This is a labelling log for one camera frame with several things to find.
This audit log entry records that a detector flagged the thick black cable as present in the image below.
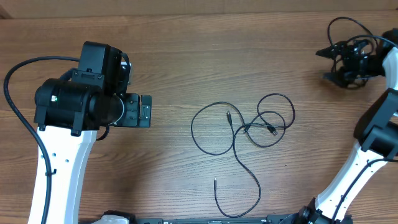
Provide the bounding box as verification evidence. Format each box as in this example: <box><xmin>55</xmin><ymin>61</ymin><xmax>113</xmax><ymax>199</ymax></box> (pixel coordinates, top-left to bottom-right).
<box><xmin>326</xmin><ymin>16</ymin><xmax>382</xmax><ymax>91</ymax></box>

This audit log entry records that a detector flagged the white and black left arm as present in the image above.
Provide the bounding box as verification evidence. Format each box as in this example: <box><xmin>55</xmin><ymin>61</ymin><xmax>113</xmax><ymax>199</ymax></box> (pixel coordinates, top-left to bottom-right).
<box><xmin>29</xmin><ymin>42</ymin><xmax>152</xmax><ymax>223</ymax></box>

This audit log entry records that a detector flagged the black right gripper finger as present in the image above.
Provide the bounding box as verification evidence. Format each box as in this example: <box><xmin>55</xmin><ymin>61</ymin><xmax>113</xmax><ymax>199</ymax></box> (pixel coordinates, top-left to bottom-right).
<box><xmin>323</xmin><ymin>72</ymin><xmax>358</xmax><ymax>89</ymax></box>
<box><xmin>315</xmin><ymin>42</ymin><xmax>351</xmax><ymax>59</ymax></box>

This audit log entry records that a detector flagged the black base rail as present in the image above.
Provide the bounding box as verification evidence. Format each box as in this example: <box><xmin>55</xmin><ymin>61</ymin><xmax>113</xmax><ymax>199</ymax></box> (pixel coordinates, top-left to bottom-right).
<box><xmin>77</xmin><ymin>210</ymin><xmax>299</xmax><ymax>224</ymax></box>

